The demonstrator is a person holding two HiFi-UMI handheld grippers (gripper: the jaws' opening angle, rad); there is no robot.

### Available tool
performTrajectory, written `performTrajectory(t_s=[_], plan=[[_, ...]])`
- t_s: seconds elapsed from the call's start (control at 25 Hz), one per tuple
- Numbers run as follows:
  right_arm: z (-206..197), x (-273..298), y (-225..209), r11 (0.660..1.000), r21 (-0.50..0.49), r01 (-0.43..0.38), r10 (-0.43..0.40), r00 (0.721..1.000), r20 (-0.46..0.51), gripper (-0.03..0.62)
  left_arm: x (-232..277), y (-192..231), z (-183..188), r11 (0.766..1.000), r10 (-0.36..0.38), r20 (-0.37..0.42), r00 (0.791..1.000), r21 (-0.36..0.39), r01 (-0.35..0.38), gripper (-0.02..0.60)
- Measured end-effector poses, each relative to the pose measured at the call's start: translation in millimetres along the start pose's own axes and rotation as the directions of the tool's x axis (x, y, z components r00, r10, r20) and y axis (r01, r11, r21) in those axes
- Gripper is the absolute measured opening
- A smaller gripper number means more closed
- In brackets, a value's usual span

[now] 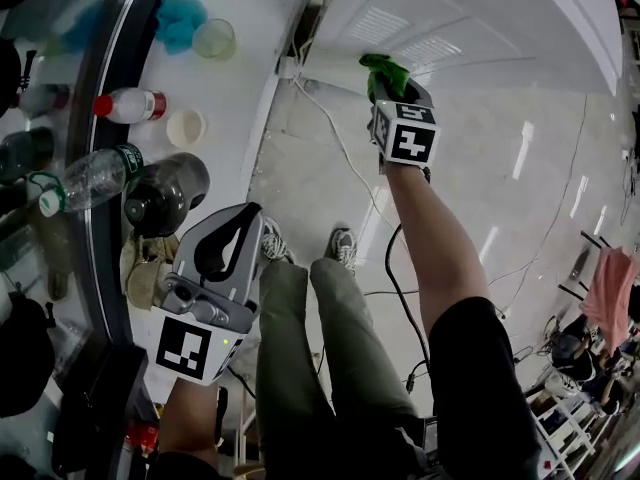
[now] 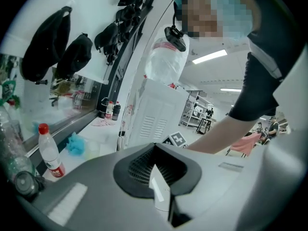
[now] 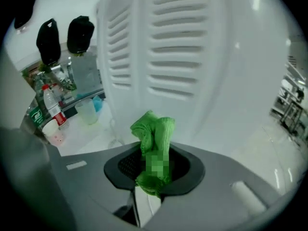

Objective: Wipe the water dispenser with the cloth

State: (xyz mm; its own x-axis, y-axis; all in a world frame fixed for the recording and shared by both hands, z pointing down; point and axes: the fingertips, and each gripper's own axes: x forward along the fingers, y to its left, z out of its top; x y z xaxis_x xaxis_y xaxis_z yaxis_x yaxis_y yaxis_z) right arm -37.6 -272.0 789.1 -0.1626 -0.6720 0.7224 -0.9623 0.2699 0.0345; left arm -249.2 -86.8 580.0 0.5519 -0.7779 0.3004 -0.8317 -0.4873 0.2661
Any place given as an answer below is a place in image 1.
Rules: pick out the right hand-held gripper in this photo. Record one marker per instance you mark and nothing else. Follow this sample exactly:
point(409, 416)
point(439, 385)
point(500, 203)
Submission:
point(410, 138)

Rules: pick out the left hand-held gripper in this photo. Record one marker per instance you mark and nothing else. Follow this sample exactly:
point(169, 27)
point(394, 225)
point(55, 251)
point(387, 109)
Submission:
point(185, 348)

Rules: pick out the green wiping cloth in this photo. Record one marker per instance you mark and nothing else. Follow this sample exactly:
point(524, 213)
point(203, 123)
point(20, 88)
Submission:
point(387, 75)

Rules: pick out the person's left forearm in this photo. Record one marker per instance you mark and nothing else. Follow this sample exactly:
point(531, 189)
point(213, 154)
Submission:
point(190, 418)

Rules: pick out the person's right forearm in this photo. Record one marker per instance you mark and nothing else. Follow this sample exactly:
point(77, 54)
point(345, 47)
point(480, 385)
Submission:
point(435, 248)

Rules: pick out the person's left shoe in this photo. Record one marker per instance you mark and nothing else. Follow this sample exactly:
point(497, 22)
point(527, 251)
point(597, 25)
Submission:
point(275, 240)

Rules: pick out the person's shoe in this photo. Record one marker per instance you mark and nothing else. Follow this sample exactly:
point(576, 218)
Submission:
point(275, 240)
point(342, 248)

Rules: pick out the beige cloth bag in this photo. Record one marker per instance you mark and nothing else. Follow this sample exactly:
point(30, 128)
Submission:
point(147, 273)

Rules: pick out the dark smoked jug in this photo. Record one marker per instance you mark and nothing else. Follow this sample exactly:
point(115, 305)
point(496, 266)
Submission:
point(165, 193)

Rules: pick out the white power plug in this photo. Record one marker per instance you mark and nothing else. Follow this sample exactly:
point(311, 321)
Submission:
point(290, 67)

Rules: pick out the person's right shoe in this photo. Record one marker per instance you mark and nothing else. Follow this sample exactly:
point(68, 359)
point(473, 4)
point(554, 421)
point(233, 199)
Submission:
point(342, 248)

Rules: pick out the small cream cup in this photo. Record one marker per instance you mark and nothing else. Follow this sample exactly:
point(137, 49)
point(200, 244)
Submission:
point(186, 128)

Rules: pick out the person's olive trousers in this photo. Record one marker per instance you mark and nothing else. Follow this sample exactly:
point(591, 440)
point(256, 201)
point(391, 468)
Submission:
point(320, 368)

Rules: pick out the clear bottle with green label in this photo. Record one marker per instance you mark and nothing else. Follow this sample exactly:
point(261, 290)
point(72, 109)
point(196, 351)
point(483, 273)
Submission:
point(90, 178)

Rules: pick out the white bottle with red cap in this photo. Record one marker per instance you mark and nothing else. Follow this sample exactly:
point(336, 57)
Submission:
point(132, 106)

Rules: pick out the pale clear cup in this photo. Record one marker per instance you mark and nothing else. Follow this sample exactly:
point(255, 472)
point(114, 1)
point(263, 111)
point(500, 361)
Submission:
point(214, 39)

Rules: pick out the black case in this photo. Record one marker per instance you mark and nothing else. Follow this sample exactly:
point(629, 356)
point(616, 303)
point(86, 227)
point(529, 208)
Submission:
point(100, 408)

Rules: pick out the red packet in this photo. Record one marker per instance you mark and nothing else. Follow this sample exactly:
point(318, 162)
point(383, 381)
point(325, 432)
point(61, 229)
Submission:
point(144, 437)

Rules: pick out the group of black caps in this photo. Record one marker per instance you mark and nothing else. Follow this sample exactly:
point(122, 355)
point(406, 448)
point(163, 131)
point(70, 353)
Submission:
point(20, 358)

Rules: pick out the blue mesh sponge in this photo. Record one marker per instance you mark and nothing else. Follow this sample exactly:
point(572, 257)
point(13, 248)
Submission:
point(180, 18)

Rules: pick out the black drying rack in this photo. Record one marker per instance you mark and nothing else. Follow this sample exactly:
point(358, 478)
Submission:
point(575, 288)

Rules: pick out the pink cloth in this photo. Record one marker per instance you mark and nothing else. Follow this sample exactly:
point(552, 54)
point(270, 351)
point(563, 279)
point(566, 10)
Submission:
point(610, 293)

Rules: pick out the person's dark shirt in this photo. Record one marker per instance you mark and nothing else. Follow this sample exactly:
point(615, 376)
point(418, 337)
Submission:
point(480, 393)

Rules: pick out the white shelf unit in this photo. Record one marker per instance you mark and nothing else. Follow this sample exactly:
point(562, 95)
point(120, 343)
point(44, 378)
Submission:
point(565, 433)

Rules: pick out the metal partition frame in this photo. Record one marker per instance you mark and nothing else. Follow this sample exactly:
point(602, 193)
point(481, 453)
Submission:
point(100, 93)

